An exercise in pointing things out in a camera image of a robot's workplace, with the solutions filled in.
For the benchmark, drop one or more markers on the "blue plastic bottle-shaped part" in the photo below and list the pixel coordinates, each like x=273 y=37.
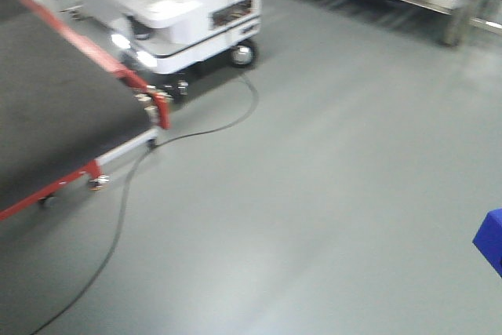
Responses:
x=488 y=239

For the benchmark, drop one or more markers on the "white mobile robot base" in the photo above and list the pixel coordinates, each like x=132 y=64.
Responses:
x=166 y=36

